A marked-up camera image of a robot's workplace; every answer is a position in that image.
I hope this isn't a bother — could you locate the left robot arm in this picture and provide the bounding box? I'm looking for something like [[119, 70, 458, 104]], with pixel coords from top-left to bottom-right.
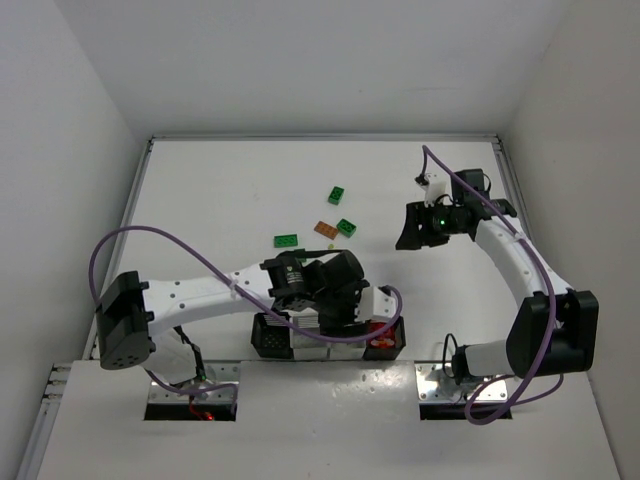
[[96, 250, 374, 385]]

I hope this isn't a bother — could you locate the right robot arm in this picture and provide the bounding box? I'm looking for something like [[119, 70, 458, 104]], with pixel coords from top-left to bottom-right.
[[395, 169, 599, 382]]

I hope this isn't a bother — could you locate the right white bin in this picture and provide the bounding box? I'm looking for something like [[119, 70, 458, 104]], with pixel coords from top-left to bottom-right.
[[328, 341, 366, 361]]

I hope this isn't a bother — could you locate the white bin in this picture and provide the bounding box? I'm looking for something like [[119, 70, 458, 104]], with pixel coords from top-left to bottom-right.
[[290, 315, 329, 361], [328, 341, 366, 361]]

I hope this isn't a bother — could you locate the left white bin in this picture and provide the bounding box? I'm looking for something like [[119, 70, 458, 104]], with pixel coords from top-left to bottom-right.
[[290, 315, 329, 361]]

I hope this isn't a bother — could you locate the far right black bin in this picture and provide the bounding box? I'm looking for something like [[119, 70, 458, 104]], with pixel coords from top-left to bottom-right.
[[362, 316, 406, 361]]

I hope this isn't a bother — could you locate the black bin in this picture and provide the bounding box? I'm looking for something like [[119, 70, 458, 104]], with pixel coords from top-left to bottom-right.
[[362, 316, 406, 361], [250, 313, 294, 360]]

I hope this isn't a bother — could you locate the far left black bin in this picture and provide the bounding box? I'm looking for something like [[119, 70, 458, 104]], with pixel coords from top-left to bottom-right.
[[250, 313, 294, 360]]

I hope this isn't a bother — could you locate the tan lego plate upper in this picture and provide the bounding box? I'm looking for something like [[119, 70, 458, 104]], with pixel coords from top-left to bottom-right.
[[314, 221, 339, 240]]

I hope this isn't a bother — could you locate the long green lego brick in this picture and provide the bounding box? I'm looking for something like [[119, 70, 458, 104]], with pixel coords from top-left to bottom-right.
[[273, 234, 299, 249]]

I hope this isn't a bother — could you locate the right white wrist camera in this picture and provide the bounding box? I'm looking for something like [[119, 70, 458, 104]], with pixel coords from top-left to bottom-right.
[[415, 172, 447, 206]]

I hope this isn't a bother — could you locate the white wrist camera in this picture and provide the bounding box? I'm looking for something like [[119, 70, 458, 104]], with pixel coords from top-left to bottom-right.
[[415, 172, 447, 206], [355, 287, 397, 323]]

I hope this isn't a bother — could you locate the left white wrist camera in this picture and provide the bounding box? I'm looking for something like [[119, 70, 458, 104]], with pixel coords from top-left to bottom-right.
[[355, 287, 397, 323]]

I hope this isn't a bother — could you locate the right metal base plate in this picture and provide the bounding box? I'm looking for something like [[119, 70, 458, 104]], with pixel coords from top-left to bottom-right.
[[414, 362, 509, 405]]

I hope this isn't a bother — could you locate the metal base plate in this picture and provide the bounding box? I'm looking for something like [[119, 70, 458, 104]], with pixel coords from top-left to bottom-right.
[[414, 362, 509, 405], [147, 363, 239, 406]]

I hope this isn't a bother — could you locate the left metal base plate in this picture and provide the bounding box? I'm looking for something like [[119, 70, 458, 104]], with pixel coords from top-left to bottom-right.
[[147, 363, 239, 406]]

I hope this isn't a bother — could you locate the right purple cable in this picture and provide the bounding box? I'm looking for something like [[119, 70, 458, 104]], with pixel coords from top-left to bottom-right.
[[421, 144, 566, 426]]

